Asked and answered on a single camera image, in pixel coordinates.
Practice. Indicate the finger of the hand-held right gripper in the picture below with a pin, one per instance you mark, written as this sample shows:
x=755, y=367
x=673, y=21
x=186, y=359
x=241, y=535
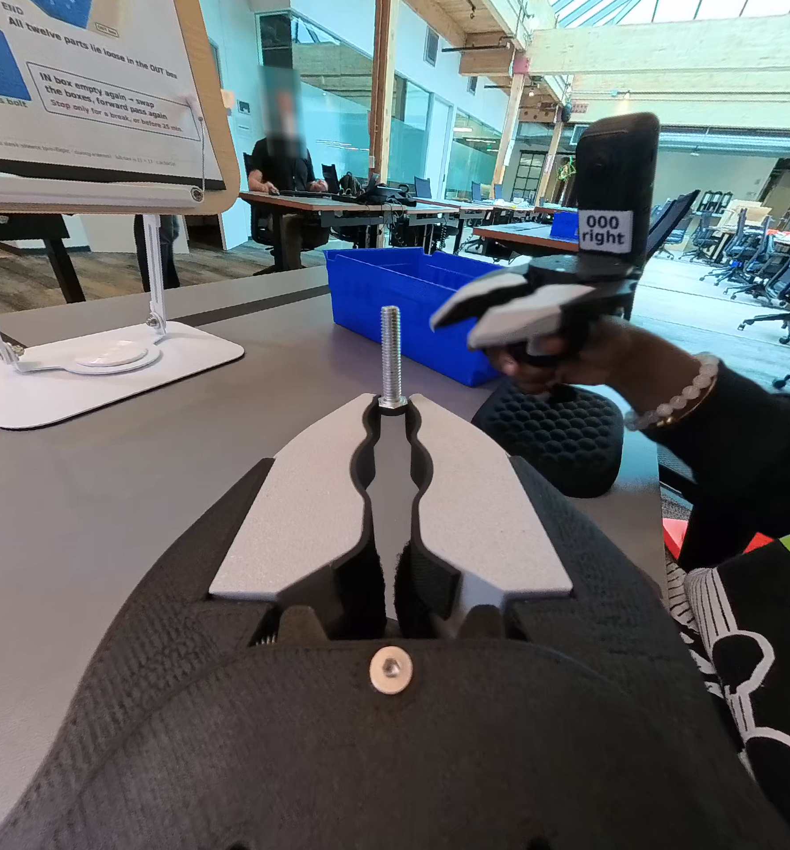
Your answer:
x=521, y=319
x=474, y=295

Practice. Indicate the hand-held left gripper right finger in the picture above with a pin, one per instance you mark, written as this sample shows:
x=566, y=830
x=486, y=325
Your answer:
x=494, y=524

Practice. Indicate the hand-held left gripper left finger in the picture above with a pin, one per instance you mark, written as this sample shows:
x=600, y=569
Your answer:
x=288, y=524

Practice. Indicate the blue plastic bin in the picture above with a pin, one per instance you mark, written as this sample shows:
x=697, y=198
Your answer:
x=395, y=299
x=564, y=226

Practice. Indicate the long steel hex bolt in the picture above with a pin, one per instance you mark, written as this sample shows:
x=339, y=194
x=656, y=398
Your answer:
x=391, y=352

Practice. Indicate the person's right forearm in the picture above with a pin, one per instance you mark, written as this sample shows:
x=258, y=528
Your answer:
x=740, y=451

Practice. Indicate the person's right hand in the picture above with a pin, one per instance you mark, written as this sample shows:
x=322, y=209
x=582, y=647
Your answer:
x=600, y=358

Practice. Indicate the green hanging plant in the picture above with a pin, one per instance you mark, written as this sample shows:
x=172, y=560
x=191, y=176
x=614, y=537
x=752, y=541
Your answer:
x=567, y=169

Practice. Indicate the black framed instruction sign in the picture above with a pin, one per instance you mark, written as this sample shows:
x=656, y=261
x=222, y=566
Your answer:
x=670, y=219

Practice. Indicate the wood-topped office desk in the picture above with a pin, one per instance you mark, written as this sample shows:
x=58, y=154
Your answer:
x=341, y=202
x=514, y=234

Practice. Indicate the black honeycomb wrist rest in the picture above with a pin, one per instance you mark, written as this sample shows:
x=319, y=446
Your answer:
x=554, y=438

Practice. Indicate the black backpack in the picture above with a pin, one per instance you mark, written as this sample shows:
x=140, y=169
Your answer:
x=349, y=182

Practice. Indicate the row of black office chairs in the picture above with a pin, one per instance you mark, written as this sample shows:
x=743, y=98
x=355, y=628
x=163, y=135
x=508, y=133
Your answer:
x=766, y=259

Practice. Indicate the black keyboard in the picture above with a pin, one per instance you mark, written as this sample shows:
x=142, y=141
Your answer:
x=305, y=193

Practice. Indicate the white poster stand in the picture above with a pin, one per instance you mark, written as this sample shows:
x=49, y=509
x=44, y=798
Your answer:
x=136, y=372

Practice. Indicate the black white patterned pants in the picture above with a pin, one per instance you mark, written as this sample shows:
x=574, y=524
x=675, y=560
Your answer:
x=700, y=597

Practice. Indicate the black angled table legs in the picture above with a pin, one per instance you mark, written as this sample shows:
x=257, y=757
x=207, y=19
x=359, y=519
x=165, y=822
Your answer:
x=36, y=246

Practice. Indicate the instruction poster on tan board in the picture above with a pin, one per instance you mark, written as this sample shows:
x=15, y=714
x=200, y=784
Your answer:
x=89, y=86

